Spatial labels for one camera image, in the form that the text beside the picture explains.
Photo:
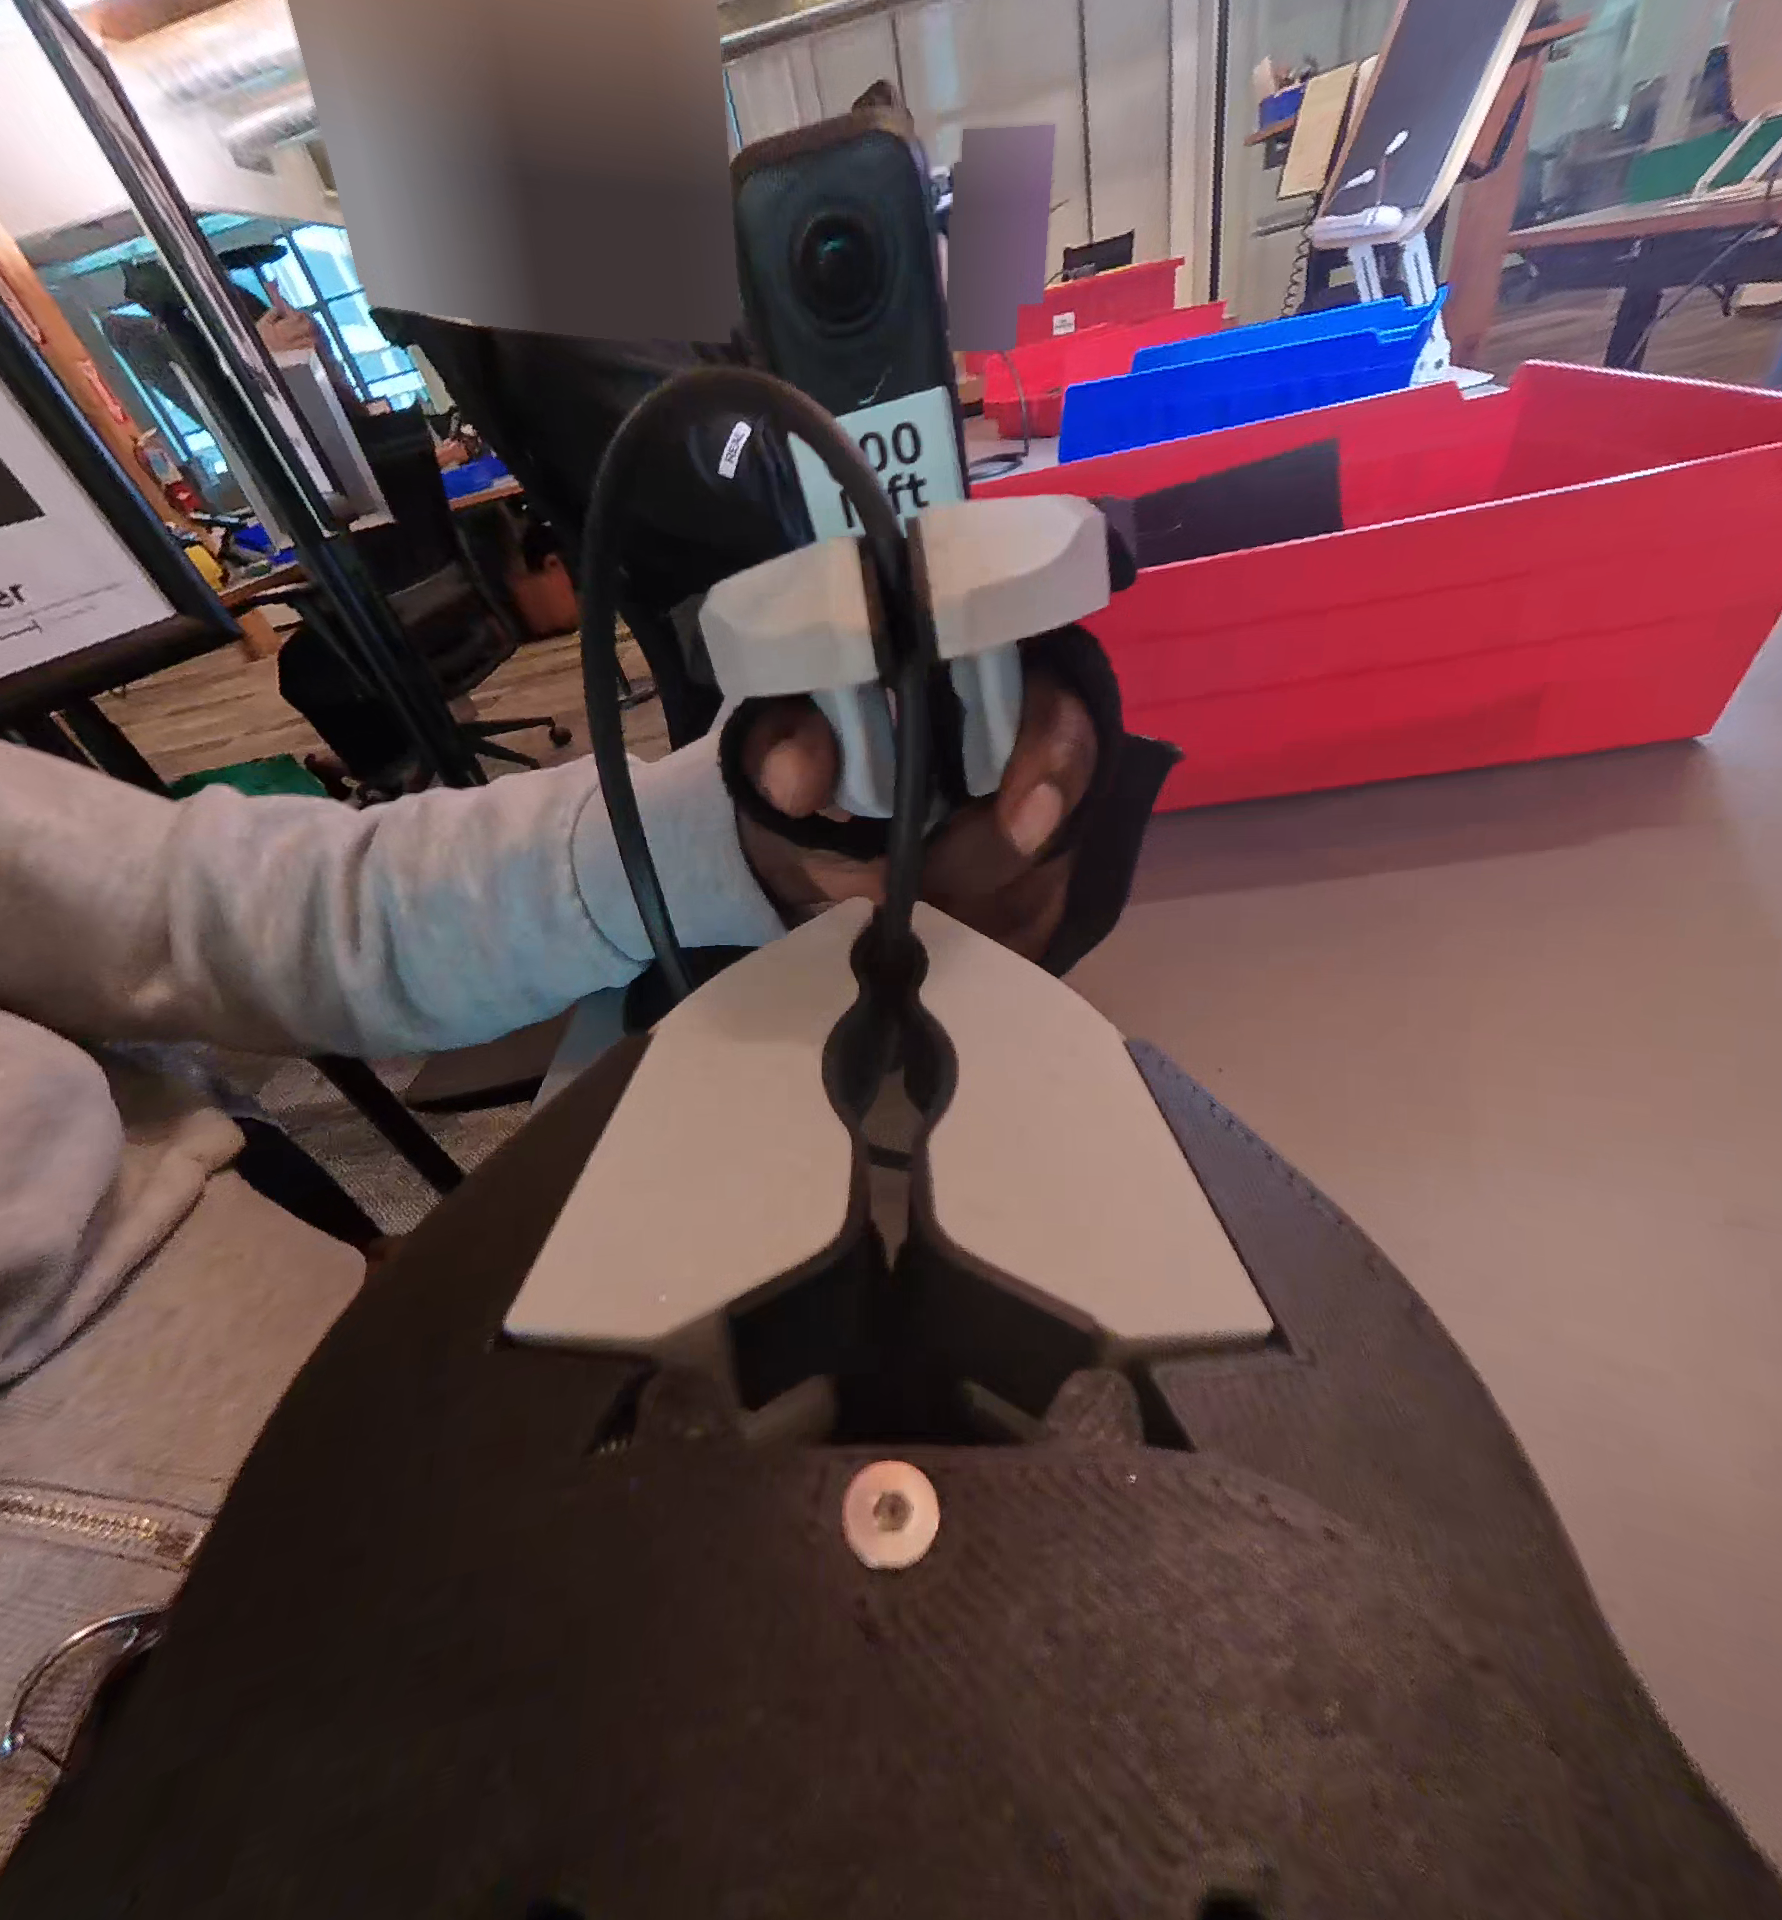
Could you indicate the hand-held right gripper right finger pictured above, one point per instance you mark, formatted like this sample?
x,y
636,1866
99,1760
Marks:
x,y
1087,1185

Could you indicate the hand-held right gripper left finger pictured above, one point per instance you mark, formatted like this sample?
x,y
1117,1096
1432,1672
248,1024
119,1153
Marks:
x,y
681,1185

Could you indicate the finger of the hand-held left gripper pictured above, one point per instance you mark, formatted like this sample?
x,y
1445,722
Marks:
x,y
787,623
1011,569

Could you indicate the person's left forearm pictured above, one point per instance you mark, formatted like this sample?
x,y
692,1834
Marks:
x,y
307,899

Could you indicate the person's left hand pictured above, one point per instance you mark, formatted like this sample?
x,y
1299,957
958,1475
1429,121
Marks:
x,y
1011,854

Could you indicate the distant red bin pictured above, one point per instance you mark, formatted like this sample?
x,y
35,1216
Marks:
x,y
1087,360
1116,292

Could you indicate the dark blue bin stack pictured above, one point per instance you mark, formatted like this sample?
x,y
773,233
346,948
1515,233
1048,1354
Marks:
x,y
1237,381

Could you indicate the black office chair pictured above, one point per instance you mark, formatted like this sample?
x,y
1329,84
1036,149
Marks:
x,y
426,630

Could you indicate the red plastic bin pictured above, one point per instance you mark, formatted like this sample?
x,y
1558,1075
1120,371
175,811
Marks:
x,y
1612,412
1432,660

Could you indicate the tan slanted boards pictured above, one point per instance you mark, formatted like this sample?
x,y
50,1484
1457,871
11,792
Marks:
x,y
1319,128

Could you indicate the black tripod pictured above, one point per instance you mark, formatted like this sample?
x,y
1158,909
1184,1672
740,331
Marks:
x,y
230,373

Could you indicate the person's grey hoodie torso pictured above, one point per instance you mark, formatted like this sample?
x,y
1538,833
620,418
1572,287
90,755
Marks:
x,y
51,1276

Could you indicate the wooden workbench green boards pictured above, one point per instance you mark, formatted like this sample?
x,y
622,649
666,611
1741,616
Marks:
x,y
1654,223

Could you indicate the framed black white marker poster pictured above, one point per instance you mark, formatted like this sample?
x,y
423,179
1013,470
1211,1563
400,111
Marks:
x,y
21,555

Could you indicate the white stand frame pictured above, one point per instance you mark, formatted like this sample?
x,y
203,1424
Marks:
x,y
1394,299

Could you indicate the black tilted board white frame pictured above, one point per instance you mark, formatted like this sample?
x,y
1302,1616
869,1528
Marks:
x,y
1432,104

